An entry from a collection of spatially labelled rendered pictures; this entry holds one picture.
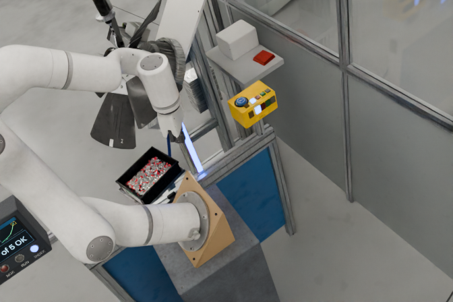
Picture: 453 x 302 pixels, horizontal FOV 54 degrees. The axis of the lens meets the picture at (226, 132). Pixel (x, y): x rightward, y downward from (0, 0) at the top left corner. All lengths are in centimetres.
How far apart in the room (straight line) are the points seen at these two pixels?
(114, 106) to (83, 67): 85
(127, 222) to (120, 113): 72
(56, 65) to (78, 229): 40
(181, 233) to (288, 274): 115
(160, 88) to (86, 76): 21
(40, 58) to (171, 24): 106
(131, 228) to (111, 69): 45
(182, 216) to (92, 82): 51
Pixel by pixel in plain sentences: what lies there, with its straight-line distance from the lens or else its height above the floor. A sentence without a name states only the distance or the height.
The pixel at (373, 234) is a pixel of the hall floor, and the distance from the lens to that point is 253.
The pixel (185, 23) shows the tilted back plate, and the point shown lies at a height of 121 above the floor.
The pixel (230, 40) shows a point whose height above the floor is 97.
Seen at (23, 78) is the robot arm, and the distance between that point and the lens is 104.
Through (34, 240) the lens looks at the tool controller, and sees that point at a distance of 153.
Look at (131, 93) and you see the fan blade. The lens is 175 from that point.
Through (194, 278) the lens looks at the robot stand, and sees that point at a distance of 147.
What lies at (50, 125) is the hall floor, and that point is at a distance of 386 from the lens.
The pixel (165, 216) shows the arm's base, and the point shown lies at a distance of 134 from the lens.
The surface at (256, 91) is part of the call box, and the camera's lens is 171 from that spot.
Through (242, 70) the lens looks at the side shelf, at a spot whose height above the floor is 86.
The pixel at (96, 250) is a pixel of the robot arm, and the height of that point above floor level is 129.
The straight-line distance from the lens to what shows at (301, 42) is 203.
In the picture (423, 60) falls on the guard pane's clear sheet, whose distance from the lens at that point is 159.
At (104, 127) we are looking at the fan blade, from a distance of 195.
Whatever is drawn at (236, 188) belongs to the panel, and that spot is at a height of 65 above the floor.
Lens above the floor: 221
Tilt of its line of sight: 46 degrees down
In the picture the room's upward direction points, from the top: 18 degrees counter-clockwise
